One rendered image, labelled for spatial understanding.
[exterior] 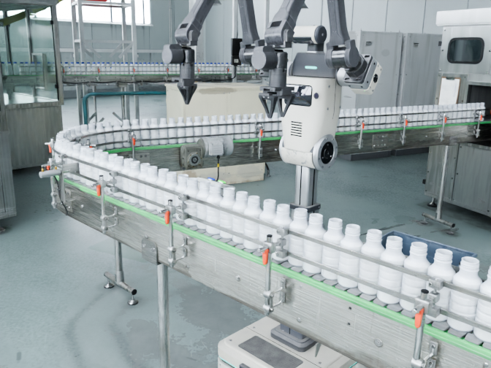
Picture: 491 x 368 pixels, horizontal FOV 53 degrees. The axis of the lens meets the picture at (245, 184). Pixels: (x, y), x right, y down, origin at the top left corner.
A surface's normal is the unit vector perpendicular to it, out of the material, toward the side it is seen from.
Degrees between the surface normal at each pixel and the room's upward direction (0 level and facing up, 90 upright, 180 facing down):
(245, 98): 90
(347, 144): 90
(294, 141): 90
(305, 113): 90
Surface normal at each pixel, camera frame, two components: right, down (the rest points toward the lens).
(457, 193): -0.89, 0.11
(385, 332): -0.70, 0.18
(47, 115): 0.72, 0.20
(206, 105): 0.46, 0.24
